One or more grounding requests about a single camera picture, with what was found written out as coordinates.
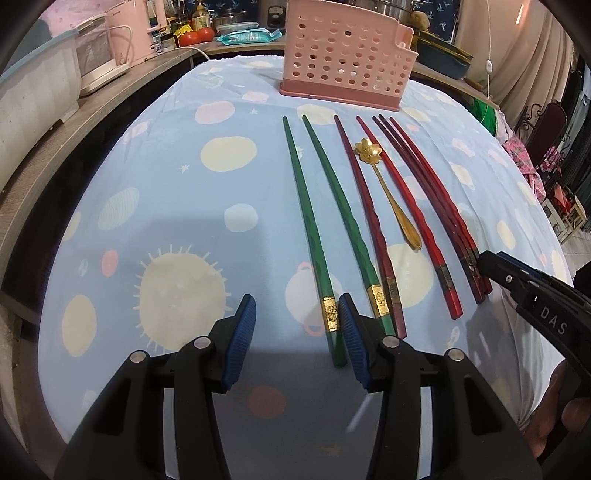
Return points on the white storage box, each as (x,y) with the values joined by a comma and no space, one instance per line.
(32,106)

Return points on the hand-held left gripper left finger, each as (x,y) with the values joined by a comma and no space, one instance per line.
(240,341)

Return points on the beige curtain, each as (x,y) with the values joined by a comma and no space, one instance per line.
(517,50)

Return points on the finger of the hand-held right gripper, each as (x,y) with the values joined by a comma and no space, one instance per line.
(526,265)
(501,272)

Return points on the person's right hand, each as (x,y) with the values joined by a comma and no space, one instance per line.
(547,415)

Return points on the steel steamer pot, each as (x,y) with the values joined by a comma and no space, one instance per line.
(392,9)

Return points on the blue bowl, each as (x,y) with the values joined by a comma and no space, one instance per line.
(445,64)

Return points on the pink floral cloth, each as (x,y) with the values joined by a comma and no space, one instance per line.
(526,157)

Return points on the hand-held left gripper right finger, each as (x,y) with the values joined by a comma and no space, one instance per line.
(355,346)

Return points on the red tomato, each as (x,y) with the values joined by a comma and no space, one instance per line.
(189,39)
(207,33)

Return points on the pink perforated plastic basket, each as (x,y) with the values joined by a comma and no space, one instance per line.
(341,50)

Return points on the blue printed tablecloth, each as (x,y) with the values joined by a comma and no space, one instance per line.
(175,230)

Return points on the green chopstick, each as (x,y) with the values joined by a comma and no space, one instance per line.
(344,207)
(314,249)

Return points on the navy printed cloth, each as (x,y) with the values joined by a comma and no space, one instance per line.
(231,9)

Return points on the yellow bowl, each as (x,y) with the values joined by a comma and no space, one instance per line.
(443,44)

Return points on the green bag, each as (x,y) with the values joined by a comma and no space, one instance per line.
(487,115)

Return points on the small glass jar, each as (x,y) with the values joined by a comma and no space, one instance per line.
(165,41)

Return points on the dark metal chair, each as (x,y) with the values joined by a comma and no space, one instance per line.
(551,124)

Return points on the wooden side shelf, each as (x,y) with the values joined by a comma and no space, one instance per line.
(69,152)

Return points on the gold flower spoon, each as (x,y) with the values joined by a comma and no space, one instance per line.
(392,203)

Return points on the pink electric kettle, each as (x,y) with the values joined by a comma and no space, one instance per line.
(134,27)

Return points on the loofah sponge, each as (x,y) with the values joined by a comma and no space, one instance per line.
(421,21)

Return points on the yellow dispenser bottle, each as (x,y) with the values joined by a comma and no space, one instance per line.
(201,16)

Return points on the blue wet wipes pack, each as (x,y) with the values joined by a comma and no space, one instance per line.
(247,37)

